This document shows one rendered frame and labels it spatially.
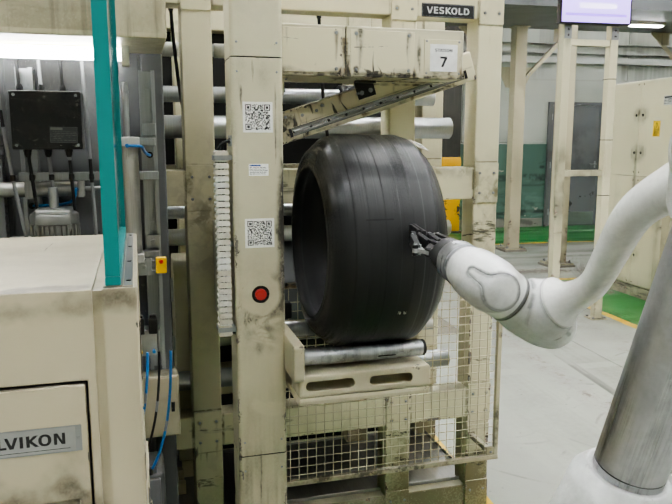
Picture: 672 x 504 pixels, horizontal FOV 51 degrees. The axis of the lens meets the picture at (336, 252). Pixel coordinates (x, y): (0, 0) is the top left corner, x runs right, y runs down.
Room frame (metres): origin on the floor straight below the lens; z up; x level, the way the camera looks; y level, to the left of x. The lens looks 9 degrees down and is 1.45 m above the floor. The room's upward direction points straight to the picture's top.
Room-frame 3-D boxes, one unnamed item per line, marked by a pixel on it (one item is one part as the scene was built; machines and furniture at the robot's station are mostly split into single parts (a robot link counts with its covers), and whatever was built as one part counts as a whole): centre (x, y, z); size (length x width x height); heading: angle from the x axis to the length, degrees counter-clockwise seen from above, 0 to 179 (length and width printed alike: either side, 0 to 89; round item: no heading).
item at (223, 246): (1.78, 0.29, 1.19); 0.05 x 0.04 x 0.48; 16
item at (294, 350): (1.87, 0.14, 0.90); 0.40 x 0.03 x 0.10; 16
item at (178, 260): (2.60, 0.59, 0.61); 0.33 x 0.06 x 0.86; 16
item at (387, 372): (1.78, -0.07, 0.83); 0.36 x 0.09 x 0.06; 106
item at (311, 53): (2.24, -0.07, 1.71); 0.61 x 0.25 x 0.15; 106
